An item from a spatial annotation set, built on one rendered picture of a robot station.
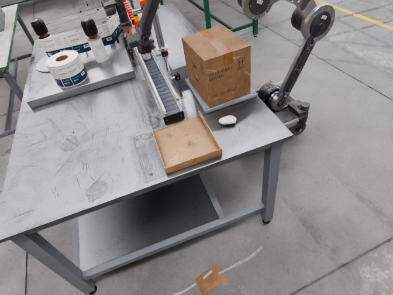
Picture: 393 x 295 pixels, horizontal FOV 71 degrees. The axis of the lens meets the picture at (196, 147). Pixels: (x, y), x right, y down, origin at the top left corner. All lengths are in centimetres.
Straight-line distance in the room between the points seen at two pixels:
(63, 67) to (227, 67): 99
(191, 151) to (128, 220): 79
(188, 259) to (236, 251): 31
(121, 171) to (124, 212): 67
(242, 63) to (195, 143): 45
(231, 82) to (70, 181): 89
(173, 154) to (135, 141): 23
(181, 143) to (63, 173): 56
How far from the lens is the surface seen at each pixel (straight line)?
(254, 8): 182
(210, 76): 133
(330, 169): 232
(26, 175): 152
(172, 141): 131
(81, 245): 191
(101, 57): 197
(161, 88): 161
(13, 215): 140
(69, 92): 190
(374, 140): 264
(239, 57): 137
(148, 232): 177
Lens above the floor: 173
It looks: 45 degrees down
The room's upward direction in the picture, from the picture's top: 11 degrees counter-clockwise
